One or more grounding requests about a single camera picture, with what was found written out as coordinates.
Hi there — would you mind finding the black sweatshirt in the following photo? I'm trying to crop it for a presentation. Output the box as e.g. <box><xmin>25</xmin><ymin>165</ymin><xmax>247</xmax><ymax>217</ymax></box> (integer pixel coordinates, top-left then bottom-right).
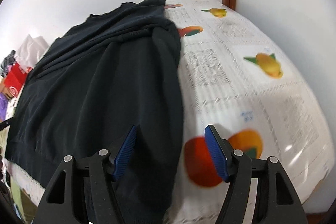
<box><xmin>5</xmin><ymin>0</ymin><xmax>184</xmax><ymax>223</ymax></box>

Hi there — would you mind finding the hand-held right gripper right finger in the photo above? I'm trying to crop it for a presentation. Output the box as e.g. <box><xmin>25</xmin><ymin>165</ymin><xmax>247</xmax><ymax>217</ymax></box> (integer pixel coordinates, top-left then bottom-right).
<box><xmin>204</xmin><ymin>124</ymin><xmax>307</xmax><ymax>224</ymax></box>

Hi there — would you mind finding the fruit print tablecloth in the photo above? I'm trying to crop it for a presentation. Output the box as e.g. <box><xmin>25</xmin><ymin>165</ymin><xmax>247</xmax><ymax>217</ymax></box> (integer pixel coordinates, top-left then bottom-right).
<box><xmin>7</xmin><ymin>0</ymin><xmax>332</xmax><ymax>224</ymax></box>

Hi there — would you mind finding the plaid cloth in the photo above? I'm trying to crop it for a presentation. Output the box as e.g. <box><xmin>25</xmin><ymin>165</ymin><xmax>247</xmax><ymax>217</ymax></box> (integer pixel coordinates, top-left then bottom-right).
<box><xmin>1</xmin><ymin>50</ymin><xmax>17</xmax><ymax>76</ymax></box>

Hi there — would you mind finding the purple packet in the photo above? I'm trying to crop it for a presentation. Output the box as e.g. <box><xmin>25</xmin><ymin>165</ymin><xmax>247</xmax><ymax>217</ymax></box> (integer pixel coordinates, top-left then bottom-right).
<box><xmin>0</xmin><ymin>93</ymin><xmax>8</xmax><ymax>121</ymax></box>

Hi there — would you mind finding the green blanket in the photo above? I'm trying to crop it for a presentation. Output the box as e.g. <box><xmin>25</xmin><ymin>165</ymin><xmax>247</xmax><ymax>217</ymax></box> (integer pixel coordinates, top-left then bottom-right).
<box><xmin>10</xmin><ymin>179</ymin><xmax>40</xmax><ymax>216</ymax></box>

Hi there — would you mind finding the white plastic bag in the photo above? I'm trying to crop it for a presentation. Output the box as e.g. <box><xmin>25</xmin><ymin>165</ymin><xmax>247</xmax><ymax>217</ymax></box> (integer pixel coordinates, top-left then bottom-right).
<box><xmin>14</xmin><ymin>34</ymin><xmax>50</xmax><ymax>68</ymax></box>

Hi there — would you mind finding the red box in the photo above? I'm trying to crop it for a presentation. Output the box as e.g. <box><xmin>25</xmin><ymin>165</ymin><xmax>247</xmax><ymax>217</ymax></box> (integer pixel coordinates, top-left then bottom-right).
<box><xmin>5</xmin><ymin>63</ymin><xmax>34</xmax><ymax>99</ymax></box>

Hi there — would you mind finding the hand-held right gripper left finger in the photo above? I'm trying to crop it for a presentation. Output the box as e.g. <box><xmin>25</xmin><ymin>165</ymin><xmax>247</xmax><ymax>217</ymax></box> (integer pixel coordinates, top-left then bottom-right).
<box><xmin>33</xmin><ymin>125</ymin><xmax>138</xmax><ymax>224</ymax></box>

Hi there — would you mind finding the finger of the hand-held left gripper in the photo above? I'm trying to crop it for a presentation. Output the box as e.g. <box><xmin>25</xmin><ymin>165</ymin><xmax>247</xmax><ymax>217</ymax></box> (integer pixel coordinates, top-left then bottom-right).
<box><xmin>0</xmin><ymin>118</ymin><xmax>14</xmax><ymax>131</ymax></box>

